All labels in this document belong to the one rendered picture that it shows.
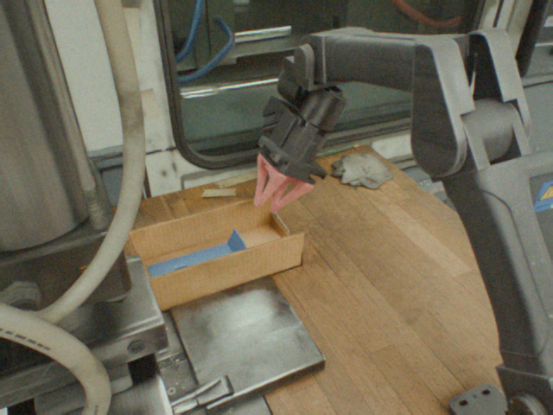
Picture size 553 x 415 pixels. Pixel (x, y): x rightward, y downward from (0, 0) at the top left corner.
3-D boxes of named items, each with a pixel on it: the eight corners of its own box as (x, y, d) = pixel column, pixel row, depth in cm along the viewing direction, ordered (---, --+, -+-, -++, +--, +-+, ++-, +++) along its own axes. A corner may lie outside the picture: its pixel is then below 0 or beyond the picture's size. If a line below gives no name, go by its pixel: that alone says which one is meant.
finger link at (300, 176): (239, 192, 77) (268, 141, 74) (274, 202, 81) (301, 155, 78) (256, 214, 72) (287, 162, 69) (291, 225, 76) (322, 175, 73)
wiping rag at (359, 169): (353, 201, 95) (407, 180, 98) (354, 189, 93) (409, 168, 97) (318, 167, 105) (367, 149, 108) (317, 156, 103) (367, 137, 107)
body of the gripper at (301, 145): (255, 145, 73) (278, 101, 71) (303, 164, 79) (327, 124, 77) (272, 165, 68) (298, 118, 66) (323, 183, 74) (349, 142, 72)
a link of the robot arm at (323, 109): (283, 111, 73) (307, 68, 71) (309, 123, 76) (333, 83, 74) (307, 130, 68) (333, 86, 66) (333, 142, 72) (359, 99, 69)
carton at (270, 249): (302, 269, 80) (304, 233, 75) (152, 320, 71) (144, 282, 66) (270, 225, 89) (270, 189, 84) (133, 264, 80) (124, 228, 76)
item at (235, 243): (252, 267, 78) (251, 253, 76) (158, 297, 73) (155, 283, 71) (237, 241, 83) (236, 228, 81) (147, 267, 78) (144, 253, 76)
